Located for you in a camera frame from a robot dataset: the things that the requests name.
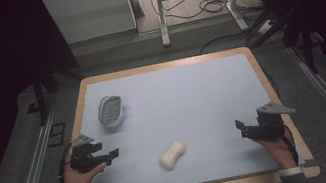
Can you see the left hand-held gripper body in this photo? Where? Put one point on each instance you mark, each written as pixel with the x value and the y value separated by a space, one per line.
pixel 82 158

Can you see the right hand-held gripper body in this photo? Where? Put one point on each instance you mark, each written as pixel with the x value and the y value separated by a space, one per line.
pixel 270 125

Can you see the person's left hand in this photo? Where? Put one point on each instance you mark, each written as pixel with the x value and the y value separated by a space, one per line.
pixel 77 182

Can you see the person's right hand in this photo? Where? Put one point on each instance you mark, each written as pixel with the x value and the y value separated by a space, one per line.
pixel 282 153

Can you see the white oval soap dish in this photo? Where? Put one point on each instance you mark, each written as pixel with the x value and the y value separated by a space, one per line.
pixel 110 111

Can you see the pale blue table mat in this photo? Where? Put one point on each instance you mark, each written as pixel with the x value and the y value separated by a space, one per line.
pixel 186 101

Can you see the cream soap bar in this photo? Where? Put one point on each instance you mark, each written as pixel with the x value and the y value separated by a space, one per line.
pixel 172 154

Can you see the black metal stand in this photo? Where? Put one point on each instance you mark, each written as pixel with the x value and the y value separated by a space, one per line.
pixel 39 96
pixel 306 42

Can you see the white power strip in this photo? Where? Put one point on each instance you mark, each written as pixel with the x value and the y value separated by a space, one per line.
pixel 264 27

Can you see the white cabinet panel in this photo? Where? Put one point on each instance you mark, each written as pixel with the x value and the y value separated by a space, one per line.
pixel 90 14

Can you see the black floor bracket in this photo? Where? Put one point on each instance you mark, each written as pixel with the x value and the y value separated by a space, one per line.
pixel 56 134

